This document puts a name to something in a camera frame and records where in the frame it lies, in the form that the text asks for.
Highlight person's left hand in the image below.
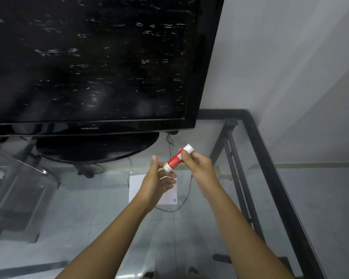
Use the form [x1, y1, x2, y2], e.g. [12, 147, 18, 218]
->
[137, 155, 177, 212]

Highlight person's right hand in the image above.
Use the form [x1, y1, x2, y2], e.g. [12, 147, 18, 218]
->
[179, 148, 222, 200]

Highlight red and white glue stick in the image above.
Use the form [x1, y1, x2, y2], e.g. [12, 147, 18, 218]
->
[163, 144, 195, 173]

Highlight person's right forearm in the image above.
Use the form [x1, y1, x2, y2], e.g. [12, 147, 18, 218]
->
[204, 185, 295, 279]

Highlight person's left forearm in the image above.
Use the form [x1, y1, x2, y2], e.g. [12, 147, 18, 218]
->
[55, 197, 154, 279]

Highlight white paper sheet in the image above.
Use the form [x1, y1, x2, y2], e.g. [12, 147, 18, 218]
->
[129, 174, 178, 206]

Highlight black oval television stand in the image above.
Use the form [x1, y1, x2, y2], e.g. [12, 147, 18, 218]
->
[36, 132, 160, 165]

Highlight black flat-screen television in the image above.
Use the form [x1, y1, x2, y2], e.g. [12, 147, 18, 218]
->
[0, 0, 225, 137]

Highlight silver metal bar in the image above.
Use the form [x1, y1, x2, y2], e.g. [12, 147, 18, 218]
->
[17, 159, 49, 175]

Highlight thin black cable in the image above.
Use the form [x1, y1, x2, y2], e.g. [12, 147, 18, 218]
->
[127, 133, 193, 213]

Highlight black metal glass table frame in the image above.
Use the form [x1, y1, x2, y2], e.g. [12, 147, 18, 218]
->
[0, 109, 328, 279]

